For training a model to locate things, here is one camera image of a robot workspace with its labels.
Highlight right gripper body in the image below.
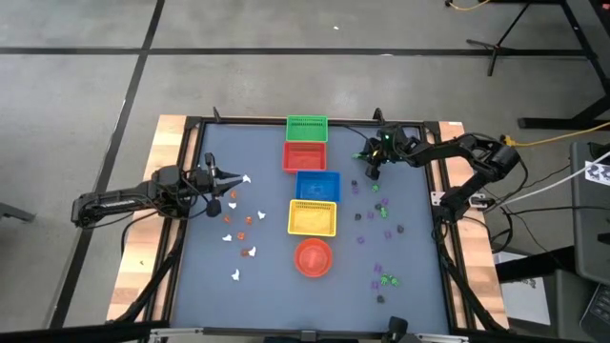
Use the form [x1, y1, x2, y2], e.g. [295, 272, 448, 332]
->
[373, 124, 409, 166]

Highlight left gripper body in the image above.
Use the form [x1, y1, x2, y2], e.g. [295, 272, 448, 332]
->
[189, 151, 226, 199]

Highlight yellow plastic basket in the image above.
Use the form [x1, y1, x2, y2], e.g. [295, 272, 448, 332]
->
[287, 199, 338, 238]

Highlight blue plastic basket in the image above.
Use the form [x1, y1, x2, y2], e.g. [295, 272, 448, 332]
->
[295, 171, 342, 204]

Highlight red plastic basket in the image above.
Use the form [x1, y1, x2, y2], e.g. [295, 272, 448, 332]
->
[282, 141, 328, 174]

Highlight green plastic basket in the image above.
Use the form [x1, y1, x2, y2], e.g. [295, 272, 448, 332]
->
[285, 114, 330, 144]

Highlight orange plastic bowl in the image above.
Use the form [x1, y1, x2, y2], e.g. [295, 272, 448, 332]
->
[294, 237, 334, 278]

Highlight blue-grey table mat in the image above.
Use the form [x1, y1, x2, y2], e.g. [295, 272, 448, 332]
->
[170, 122, 452, 334]

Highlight black tripod stand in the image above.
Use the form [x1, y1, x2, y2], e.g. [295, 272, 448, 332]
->
[465, 0, 533, 77]

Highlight silver aluminium bar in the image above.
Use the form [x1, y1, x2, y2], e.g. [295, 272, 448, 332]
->
[149, 326, 205, 340]
[413, 333, 471, 343]

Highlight black rounded device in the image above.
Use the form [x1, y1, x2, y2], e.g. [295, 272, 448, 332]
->
[387, 315, 410, 343]

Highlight black side table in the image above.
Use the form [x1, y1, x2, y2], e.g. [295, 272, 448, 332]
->
[495, 245, 588, 343]

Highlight grey floor object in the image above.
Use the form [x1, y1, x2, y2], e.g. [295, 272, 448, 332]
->
[0, 201, 37, 224]

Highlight black horizontal beam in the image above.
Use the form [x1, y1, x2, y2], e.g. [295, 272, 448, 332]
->
[0, 321, 158, 343]

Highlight white cardboard box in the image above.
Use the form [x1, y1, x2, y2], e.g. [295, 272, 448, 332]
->
[493, 251, 553, 327]

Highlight printed paper tag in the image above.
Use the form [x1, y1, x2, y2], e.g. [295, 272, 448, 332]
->
[584, 160, 610, 187]

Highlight grey equipment case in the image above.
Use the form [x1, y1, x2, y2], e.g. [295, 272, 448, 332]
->
[570, 141, 610, 286]

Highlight black keyboard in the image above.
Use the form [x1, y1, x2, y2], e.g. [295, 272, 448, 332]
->
[579, 283, 610, 342]

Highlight black table frame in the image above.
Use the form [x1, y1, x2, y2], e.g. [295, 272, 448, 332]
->
[108, 107, 510, 337]

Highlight black left base cable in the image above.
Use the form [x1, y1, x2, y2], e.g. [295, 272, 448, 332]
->
[120, 209, 163, 261]

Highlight yellow power cable with plug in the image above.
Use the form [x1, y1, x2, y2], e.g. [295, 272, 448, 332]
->
[498, 121, 610, 149]

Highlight thin yellow cable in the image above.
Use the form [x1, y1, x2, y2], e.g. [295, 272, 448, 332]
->
[445, 0, 491, 12]

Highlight white cable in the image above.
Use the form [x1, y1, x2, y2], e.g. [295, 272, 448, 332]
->
[498, 150, 610, 207]

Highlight black desk frame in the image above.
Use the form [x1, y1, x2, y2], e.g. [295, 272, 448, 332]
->
[518, 0, 610, 131]

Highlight black floor cable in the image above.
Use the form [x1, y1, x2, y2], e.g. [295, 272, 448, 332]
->
[498, 203, 610, 216]

